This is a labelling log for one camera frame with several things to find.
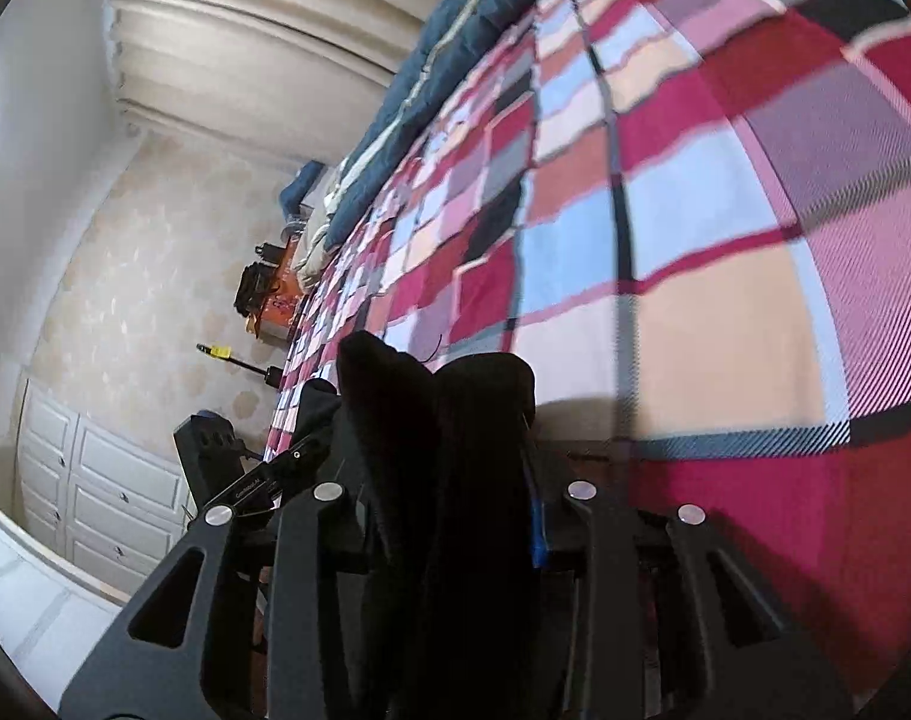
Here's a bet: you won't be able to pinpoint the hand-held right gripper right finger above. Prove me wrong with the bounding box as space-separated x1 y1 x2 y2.
523 457 856 720

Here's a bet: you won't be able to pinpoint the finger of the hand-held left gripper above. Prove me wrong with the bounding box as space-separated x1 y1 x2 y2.
172 409 265 502

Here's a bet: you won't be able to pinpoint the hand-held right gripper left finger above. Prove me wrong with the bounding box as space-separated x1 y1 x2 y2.
58 481 368 720

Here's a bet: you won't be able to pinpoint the black pants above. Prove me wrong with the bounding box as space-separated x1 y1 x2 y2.
283 330 550 720

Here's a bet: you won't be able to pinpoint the black stick with yellow tag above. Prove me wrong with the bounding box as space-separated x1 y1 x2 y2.
195 343 286 389

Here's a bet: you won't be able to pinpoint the white panelled wardrobe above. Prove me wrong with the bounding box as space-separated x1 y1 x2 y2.
13 375 194 597

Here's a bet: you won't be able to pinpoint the orange cardboard box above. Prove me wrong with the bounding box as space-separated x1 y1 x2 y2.
245 236 314 346

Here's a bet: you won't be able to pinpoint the black bag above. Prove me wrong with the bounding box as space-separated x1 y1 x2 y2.
232 242 284 318

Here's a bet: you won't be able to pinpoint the plaid bed sheet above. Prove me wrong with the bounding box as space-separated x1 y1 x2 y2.
264 0 911 713

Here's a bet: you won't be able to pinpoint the beige curtain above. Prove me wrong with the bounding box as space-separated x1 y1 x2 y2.
103 0 502 166

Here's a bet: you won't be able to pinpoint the blue and beige duvet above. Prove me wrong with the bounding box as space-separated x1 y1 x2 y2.
290 0 599 278

